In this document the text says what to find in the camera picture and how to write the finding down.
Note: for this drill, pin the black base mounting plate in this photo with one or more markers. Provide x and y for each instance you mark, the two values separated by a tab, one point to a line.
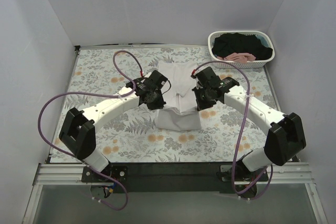
172	177

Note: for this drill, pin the white t shirt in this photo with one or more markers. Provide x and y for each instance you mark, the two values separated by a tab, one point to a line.
180	111

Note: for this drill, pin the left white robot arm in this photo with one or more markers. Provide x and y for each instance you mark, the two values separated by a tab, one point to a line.
78	131

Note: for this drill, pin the blue garment in basket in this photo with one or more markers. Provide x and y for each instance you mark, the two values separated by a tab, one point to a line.
263	41

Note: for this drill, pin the pink garment in basket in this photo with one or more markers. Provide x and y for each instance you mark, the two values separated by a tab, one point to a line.
242	58

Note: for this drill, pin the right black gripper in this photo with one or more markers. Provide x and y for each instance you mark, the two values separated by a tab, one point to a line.
199	102

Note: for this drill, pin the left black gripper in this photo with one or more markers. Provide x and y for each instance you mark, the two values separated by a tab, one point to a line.
158	102

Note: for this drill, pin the white plastic laundry basket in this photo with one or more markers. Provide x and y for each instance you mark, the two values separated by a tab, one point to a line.
227	64

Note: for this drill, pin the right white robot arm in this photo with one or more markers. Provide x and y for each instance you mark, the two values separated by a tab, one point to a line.
284	133

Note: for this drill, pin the black garment in basket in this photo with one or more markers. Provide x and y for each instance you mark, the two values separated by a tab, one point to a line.
229	43

